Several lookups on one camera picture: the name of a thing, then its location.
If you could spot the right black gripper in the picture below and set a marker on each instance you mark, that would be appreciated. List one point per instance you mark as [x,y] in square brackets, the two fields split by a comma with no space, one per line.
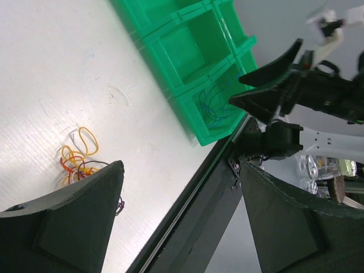
[328,93]

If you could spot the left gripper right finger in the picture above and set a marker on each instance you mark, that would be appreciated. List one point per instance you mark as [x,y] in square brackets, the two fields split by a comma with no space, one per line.
[296,231]

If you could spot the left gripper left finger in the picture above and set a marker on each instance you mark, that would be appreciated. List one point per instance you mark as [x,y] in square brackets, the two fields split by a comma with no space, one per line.
[67,230]

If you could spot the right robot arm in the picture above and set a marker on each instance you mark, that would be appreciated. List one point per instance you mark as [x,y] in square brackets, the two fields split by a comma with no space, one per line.
[281,139]

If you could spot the round brown stool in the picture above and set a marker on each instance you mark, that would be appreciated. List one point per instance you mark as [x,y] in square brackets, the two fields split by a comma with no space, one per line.
[336,188]

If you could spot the green compartment tray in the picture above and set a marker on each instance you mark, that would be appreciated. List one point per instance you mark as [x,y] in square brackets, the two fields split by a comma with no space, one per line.
[197,50]

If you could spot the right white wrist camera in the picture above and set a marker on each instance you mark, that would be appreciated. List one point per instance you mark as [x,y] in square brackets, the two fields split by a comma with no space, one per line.
[328,29]

